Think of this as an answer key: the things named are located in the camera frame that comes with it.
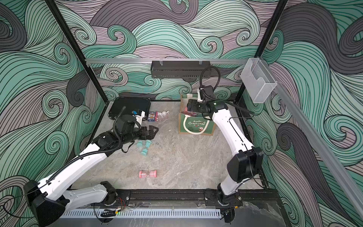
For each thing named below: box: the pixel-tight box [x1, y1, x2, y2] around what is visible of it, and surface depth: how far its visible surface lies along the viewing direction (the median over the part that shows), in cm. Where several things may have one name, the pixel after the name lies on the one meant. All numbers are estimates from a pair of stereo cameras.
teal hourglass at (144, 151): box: [140, 139, 153, 157], surface depth 92 cm
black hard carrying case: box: [107, 96, 151, 121], surface depth 116 cm
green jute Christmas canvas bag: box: [178, 93, 216, 136], surface depth 85 cm
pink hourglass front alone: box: [138, 169, 158, 179], surface depth 81 cm
